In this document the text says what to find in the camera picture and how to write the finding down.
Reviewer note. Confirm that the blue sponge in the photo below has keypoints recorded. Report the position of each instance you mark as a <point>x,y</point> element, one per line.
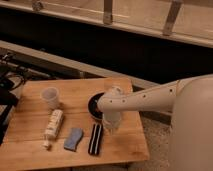
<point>74,137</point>

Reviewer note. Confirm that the black round bowl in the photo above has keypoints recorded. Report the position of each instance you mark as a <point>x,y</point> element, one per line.
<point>92,107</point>

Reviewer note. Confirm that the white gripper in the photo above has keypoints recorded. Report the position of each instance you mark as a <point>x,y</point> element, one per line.
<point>111,121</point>

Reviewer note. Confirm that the black equipment with cables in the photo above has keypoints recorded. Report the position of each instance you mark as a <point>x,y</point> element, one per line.
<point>10,79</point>

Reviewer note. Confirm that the white tube bottle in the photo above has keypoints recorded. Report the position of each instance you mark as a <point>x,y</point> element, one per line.
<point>52,128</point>

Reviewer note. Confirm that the black white striped eraser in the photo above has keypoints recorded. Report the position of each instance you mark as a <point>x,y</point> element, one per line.
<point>95,140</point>

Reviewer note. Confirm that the metal window frame rail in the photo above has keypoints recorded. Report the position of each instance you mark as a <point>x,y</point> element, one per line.
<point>188,21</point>

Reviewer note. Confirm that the translucent plastic cup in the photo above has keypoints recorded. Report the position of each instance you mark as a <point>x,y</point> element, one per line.
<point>51,96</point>

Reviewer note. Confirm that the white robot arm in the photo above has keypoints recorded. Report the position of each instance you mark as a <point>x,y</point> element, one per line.
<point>190,101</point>

